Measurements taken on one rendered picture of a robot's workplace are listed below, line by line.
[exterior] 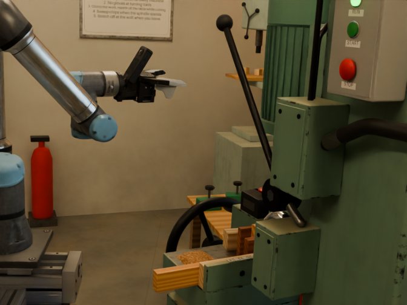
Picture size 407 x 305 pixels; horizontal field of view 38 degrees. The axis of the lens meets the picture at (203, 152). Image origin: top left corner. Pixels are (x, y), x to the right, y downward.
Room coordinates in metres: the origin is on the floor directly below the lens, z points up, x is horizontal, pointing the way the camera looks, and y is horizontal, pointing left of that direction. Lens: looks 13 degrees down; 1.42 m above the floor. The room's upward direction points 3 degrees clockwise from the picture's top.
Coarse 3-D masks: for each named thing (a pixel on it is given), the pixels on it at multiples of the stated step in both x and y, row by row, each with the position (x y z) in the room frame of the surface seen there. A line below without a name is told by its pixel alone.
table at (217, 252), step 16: (224, 256) 1.22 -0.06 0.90; (192, 288) 1.09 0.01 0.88; (240, 288) 1.08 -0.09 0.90; (256, 288) 1.10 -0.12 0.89; (192, 304) 1.09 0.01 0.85; (208, 304) 1.05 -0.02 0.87; (224, 304) 1.06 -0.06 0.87; (240, 304) 1.08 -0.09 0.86; (256, 304) 1.10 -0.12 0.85; (272, 304) 1.12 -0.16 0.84
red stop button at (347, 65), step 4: (344, 60) 0.83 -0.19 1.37; (348, 60) 0.82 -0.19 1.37; (340, 64) 0.83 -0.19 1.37; (344, 64) 0.82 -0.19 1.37; (348, 64) 0.82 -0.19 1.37; (352, 64) 0.81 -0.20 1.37; (340, 68) 0.83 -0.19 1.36; (344, 68) 0.82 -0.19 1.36; (348, 68) 0.82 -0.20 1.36; (352, 68) 0.81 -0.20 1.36; (340, 72) 0.83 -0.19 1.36; (344, 72) 0.82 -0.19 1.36; (348, 72) 0.82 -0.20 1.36; (352, 72) 0.81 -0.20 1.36; (340, 76) 0.83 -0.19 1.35; (344, 76) 0.82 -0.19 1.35; (348, 76) 0.82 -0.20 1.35; (352, 76) 0.81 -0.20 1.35
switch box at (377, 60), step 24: (336, 0) 0.87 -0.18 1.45; (384, 0) 0.79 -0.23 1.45; (336, 24) 0.86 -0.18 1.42; (360, 24) 0.82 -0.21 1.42; (384, 24) 0.79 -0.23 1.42; (336, 48) 0.86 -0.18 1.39; (360, 48) 0.81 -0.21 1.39; (384, 48) 0.79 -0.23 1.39; (336, 72) 0.85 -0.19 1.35; (360, 72) 0.81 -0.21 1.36; (384, 72) 0.79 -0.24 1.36; (360, 96) 0.81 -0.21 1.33; (384, 96) 0.79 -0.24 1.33
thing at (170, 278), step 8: (184, 264) 1.08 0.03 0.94; (192, 264) 1.08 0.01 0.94; (160, 272) 1.04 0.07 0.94; (168, 272) 1.04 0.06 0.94; (176, 272) 1.05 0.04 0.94; (184, 272) 1.06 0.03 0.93; (192, 272) 1.07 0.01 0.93; (160, 280) 1.04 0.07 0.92; (168, 280) 1.04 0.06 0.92; (176, 280) 1.05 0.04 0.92; (184, 280) 1.06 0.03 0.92; (192, 280) 1.07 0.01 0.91; (160, 288) 1.04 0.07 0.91; (168, 288) 1.04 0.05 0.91; (176, 288) 1.05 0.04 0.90
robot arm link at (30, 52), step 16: (0, 0) 1.43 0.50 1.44; (0, 16) 1.41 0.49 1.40; (16, 16) 1.43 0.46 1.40; (0, 32) 1.40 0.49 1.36; (16, 32) 1.41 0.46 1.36; (32, 32) 1.46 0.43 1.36; (16, 48) 1.43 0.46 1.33; (32, 48) 1.44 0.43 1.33; (32, 64) 1.45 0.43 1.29; (48, 64) 1.46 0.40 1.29; (48, 80) 1.47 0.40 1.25; (64, 80) 1.48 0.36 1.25; (64, 96) 1.49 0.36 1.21; (80, 96) 1.51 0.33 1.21; (80, 112) 1.51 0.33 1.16; (96, 112) 1.53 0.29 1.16; (96, 128) 1.51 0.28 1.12; (112, 128) 1.53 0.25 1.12
